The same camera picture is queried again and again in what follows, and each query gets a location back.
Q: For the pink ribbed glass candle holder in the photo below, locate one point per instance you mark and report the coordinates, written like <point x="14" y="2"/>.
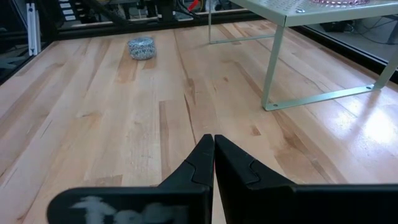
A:
<point x="339" y="2"/>

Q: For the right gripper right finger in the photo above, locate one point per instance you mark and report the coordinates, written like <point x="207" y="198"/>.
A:
<point x="264" y="202"/>

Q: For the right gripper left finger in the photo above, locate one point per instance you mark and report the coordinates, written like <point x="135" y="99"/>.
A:
<point x="186" y="199"/>

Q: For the silver aluminium extrusion post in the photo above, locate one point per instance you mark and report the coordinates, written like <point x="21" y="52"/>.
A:
<point x="32" y="31"/>

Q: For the blue speckled round tin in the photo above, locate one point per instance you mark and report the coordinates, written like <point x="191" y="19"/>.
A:
<point x="141" y="48"/>

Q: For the green perforated metal shelf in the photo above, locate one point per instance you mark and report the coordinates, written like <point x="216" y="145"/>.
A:
<point x="342" y="11"/>

